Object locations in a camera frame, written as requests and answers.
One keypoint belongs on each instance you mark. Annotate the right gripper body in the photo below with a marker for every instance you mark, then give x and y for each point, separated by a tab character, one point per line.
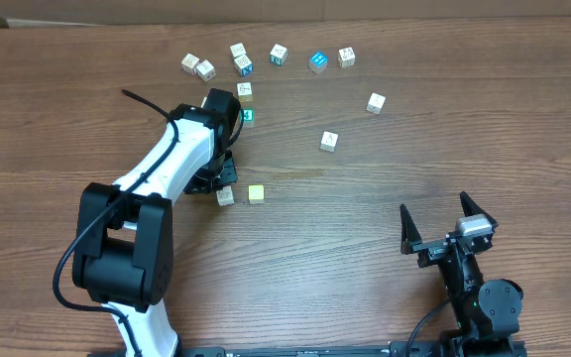
432	252

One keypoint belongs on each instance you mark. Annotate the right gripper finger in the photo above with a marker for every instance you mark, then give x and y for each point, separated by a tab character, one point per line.
471	208
410	236

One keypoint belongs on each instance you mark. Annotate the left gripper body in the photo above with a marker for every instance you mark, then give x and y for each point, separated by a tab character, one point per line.
214	174

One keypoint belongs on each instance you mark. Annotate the green L wooden block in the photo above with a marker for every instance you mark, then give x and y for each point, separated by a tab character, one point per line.
225	196

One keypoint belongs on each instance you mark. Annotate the yellow top wooden block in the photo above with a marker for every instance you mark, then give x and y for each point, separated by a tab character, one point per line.
256	194

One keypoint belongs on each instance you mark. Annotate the green top wooden block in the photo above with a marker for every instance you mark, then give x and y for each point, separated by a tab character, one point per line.
249	117

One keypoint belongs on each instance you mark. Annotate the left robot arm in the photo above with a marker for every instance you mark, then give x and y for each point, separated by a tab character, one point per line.
122	254

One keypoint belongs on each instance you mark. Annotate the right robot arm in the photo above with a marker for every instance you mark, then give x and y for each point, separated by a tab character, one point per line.
486	312

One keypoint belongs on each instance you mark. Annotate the yellow sided wooden block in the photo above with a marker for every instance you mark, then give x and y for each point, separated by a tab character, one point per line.
245	91

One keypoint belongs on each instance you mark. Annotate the plain wooden block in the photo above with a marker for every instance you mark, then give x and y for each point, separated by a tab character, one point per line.
237	50
346	57
205	70
189	63

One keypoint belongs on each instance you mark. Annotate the blue X wooden block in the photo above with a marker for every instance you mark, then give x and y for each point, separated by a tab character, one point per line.
244	65

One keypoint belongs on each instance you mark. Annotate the plain wooden block far left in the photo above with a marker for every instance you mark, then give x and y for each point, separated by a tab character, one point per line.
189	63

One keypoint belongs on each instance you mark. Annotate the blue sided front block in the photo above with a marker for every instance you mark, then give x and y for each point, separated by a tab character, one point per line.
328	141

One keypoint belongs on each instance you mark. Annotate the teal sided wooden block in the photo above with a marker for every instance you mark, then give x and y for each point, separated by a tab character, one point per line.
278	55

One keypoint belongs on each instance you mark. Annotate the plain block far right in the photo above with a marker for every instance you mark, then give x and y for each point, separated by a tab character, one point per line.
376	103

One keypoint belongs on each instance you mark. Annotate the blue top wooden block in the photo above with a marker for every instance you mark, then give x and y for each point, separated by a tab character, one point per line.
318	62

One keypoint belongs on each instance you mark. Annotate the plain wooden block top right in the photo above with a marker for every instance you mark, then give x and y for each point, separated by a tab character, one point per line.
346	57

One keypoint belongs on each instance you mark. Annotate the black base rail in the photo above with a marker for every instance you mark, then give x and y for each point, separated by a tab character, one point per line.
315	351

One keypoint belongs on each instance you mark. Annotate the cardboard back wall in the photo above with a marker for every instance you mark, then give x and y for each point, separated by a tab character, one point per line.
35	13

